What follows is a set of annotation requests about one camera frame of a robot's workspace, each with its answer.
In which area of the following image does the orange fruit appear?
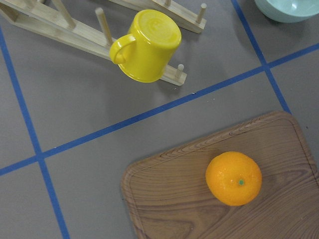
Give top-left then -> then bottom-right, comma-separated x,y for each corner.
205,151 -> 262,206

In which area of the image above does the brown wooden tray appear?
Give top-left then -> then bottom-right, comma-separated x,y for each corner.
121,112 -> 319,239

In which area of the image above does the yellow mug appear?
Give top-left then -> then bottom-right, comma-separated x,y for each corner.
109,9 -> 182,83

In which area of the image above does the wooden dish rack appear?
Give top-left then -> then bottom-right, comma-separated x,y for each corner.
0,0 -> 207,87

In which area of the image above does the green ceramic bowl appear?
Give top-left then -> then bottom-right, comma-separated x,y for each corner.
255,0 -> 319,23

